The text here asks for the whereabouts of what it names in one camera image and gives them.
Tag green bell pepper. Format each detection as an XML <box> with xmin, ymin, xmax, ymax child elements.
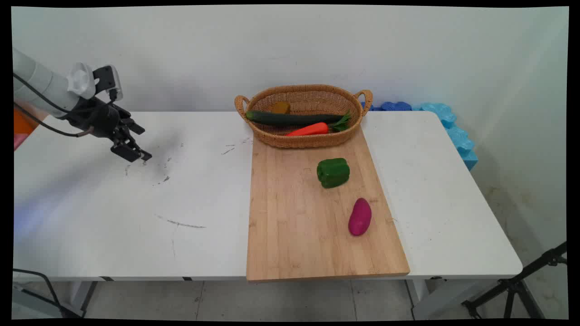
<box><xmin>316</xmin><ymin>158</ymin><xmax>351</xmax><ymax>189</ymax></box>

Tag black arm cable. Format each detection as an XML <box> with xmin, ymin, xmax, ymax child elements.
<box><xmin>13</xmin><ymin>72</ymin><xmax>73</xmax><ymax>115</ymax></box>
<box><xmin>13</xmin><ymin>101</ymin><xmax>95</xmax><ymax>138</ymax></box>

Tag black tripod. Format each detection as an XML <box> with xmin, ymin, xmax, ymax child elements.
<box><xmin>461</xmin><ymin>242</ymin><xmax>568</xmax><ymax>320</ymax></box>

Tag orange object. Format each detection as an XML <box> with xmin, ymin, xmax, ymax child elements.
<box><xmin>14</xmin><ymin>108</ymin><xmax>47</xmax><ymax>136</ymax></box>

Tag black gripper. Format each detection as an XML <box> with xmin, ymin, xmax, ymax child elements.
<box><xmin>61</xmin><ymin>97</ymin><xmax>153</xmax><ymax>163</ymax></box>

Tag white table leg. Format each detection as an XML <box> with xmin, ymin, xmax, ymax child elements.
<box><xmin>405</xmin><ymin>278</ymin><xmax>499</xmax><ymax>320</ymax></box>
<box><xmin>68</xmin><ymin>281</ymin><xmax>98</xmax><ymax>314</ymax></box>

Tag black floor cable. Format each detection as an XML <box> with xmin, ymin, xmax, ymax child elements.
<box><xmin>13</xmin><ymin>269</ymin><xmax>85</xmax><ymax>318</ymax></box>

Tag dark green cucumber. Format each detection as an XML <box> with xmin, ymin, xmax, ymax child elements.
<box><xmin>245</xmin><ymin>110</ymin><xmax>345</xmax><ymax>128</ymax></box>

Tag purple sweet potato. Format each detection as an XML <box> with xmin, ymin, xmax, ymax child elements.
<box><xmin>348</xmin><ymin>197</ymin><xmax>372</xmax><ymax>236</ymax></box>

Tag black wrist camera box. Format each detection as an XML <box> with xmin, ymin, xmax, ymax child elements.
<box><xmin>93</xmin><ymin>65</ymin><xmax>124</xmax><ymax>102</ymax></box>

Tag orange carrot with green leaves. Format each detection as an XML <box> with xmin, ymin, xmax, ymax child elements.
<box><xmin>285</xmin><ymin>112</ymin><xmax>352</xmax><ymax>137</ymax></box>

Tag light blue foam mat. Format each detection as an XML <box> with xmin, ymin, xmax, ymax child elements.
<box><xmin>411</xmin><ymin>102</ymin><xmax>479</xmax><ymax>171</ymax></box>

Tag woven wicker basket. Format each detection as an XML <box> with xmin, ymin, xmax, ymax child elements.
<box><xmin>234</xmin><ymin>84</ymin><xmax>373</xmax><ymax>149</ymax></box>

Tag wooden cutting board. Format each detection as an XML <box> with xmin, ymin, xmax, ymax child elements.
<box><xmin>246</xmin><ymin>129</ymin><xmax>411</xmax><ymax>284</ymax></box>

